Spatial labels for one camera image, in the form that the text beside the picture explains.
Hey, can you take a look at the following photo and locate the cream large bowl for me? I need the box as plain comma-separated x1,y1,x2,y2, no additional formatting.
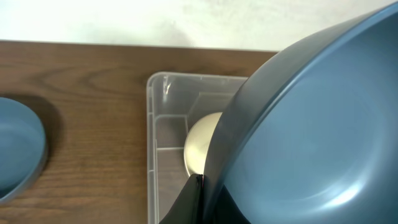
183,112,222,176

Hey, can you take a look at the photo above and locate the clear plastic storage container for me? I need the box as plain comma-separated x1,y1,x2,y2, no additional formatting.
146,72,246,224

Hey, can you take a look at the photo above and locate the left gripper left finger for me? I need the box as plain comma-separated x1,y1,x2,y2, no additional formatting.
159,174,203,224

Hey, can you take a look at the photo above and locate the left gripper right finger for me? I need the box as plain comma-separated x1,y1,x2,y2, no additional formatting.
213,186,250,224

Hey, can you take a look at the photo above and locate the blue bowl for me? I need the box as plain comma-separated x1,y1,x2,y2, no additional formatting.
1,98,48,204
203,3,397,223

